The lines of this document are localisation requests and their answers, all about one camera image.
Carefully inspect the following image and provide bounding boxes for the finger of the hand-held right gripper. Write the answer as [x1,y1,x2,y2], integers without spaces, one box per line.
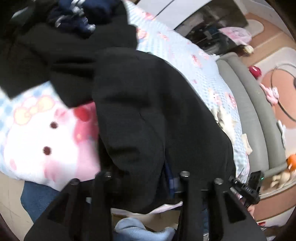
[228,175,245,191]

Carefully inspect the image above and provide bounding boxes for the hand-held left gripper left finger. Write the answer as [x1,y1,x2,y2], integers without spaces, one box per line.
[24,171,112,241]

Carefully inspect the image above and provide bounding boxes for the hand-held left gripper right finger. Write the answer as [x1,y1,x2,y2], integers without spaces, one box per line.
[165,162,267,241]

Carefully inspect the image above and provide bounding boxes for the black jacket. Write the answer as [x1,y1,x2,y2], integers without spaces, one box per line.
[91,47,237,214]

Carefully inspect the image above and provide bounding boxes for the glass wardrobe with clothes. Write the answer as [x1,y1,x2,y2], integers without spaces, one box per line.
[174,0,248,55]

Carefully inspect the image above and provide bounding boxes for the beige plush toy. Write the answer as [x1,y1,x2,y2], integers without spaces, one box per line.
[270,170,292,189]

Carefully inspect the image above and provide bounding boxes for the small cream cloth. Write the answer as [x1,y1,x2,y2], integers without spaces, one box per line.
[241,133,253,155]

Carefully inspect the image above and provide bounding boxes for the orange toy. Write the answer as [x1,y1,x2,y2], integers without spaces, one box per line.
[285,154,296,172]

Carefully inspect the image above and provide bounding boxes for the light blue fleece cloth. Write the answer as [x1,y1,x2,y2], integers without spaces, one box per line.
[114,217,176,241]

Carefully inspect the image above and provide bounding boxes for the cream folded garment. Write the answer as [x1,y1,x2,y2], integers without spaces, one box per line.
[213,105,238,140]

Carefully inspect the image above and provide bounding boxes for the person's blue jeans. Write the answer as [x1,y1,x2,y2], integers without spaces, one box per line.
[20,180,61,223]

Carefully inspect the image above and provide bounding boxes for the grey padded bed headboard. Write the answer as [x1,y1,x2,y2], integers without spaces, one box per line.
[216,52,287,184]

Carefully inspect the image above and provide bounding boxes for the pink and white cat plush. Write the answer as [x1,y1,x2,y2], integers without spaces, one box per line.
[260,83,281,105]

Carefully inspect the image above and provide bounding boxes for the checkered cartoon printed blanket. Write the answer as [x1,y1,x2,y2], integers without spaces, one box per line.
[0,0,250,193]

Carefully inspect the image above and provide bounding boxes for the red plush toy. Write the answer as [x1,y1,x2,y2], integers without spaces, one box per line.
[248,66,263,78]

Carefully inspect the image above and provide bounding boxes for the pink frilly umbrella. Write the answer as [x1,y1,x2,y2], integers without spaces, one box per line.
[218,27,252,46]

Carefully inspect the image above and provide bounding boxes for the navy printed garment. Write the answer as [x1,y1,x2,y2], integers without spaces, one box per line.
[47,0,121,39]

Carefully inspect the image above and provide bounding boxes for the white wardrobe panel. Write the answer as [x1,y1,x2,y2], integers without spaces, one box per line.
[136,0,213,18]

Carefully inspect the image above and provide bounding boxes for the thin wall hoop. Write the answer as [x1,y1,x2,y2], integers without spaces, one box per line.
[270,64,296,124]

